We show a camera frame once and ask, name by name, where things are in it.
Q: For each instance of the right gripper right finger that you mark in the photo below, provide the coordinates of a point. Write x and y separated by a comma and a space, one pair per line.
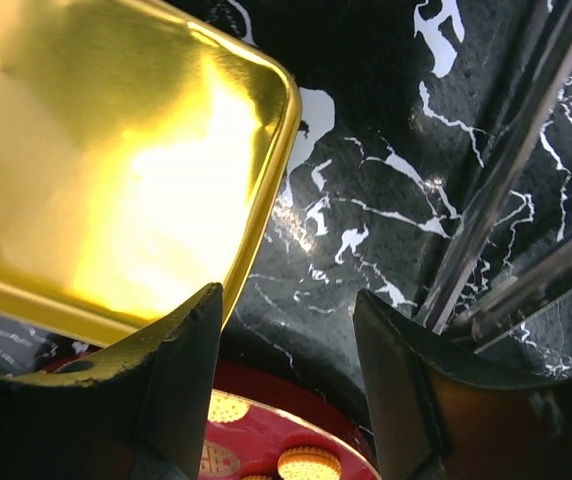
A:
439, 411

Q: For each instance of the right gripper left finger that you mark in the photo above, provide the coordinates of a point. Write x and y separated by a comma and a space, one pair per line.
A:
136, 409

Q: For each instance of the gold tin lid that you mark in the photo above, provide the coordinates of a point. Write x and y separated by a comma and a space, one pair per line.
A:
141, 151

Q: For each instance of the metal serving tongs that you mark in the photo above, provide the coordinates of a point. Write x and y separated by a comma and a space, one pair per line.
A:
534, 95

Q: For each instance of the red round plate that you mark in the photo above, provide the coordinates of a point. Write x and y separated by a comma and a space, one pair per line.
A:
266, 430

